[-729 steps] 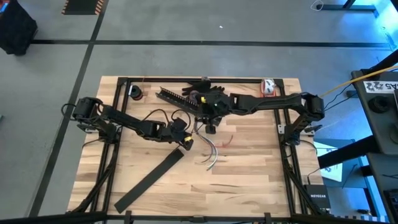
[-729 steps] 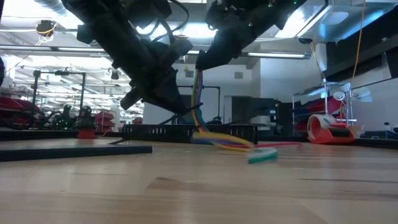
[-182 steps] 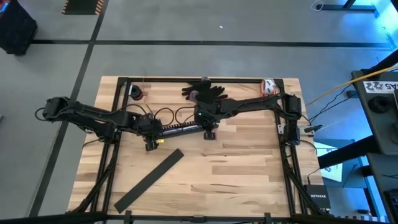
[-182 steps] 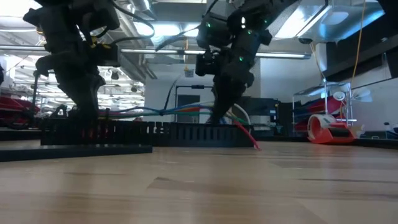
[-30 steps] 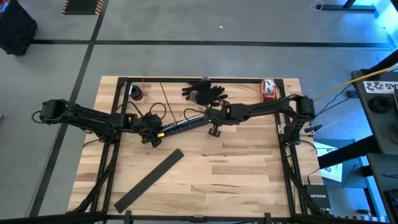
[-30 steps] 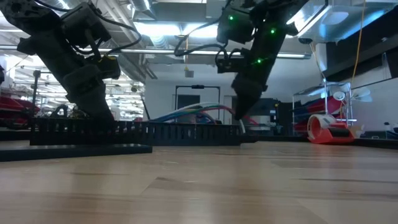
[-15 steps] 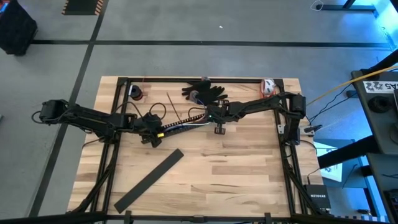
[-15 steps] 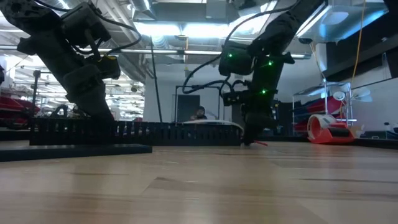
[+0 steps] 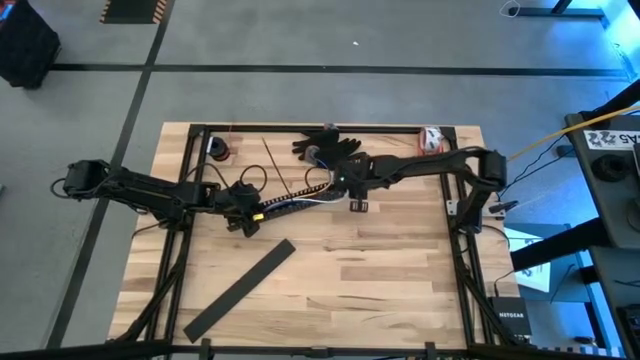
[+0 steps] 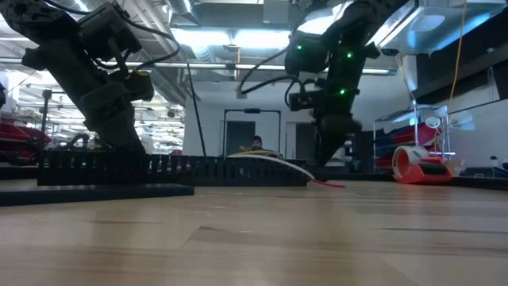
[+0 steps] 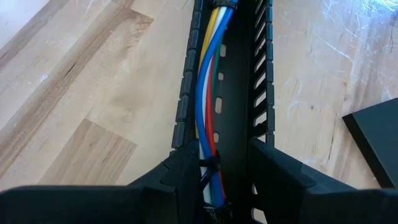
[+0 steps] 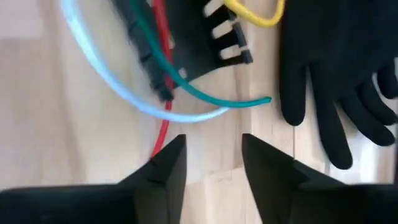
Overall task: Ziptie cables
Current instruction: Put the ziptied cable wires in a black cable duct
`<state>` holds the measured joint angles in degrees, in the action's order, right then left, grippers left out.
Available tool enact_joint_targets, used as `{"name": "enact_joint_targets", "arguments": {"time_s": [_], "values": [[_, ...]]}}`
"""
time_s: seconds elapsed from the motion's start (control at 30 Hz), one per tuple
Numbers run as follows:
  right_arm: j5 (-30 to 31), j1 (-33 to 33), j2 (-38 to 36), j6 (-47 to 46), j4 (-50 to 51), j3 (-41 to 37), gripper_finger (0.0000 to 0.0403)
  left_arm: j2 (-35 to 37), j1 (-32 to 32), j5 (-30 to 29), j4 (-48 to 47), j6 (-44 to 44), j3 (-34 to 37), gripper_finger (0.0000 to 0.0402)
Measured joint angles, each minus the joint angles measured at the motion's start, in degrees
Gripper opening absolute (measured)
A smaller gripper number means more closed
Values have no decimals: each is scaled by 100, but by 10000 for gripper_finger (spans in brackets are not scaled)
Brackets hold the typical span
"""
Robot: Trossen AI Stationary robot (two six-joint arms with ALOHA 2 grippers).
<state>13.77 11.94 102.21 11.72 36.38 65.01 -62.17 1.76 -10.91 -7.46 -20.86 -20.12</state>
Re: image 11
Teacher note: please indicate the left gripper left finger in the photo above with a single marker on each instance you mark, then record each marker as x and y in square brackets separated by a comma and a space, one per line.
[93, 205]

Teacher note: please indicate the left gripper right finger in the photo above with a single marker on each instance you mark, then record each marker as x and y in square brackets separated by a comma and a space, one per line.
[311, 205]

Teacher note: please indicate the black duct cover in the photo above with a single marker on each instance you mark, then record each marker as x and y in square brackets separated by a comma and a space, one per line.
[379, 140]

